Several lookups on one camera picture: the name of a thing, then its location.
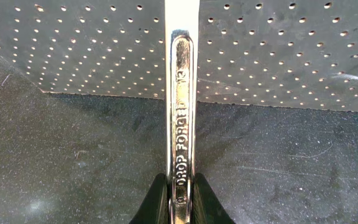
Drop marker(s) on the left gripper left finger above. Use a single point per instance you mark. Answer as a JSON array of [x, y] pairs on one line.
[[154, 202]]

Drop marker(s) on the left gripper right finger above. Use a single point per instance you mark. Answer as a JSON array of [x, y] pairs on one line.
[[207, 205]]

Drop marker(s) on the wrench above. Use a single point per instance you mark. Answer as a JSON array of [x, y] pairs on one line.
[[181, 109]]

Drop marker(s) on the black pegboard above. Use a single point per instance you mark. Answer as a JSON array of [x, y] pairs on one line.
[[73, 46]]

